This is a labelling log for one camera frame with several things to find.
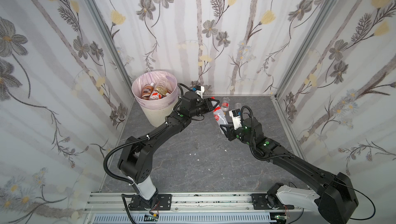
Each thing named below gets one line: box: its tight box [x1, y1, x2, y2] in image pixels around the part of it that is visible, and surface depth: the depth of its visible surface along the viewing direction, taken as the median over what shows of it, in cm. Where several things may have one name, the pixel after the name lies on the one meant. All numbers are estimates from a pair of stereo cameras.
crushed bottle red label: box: [220, 97, 231, 112], surface depth 113 cm
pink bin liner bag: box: [131, 70, 179, 110], surface depth 94 cm
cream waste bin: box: [131, 70, 179, 128], surface depth 93 cm
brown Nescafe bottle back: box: [141, 82, 155, 101], surface depth 92 cm
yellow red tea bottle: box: [155, 80, 172, 97], surface depth 97 cm
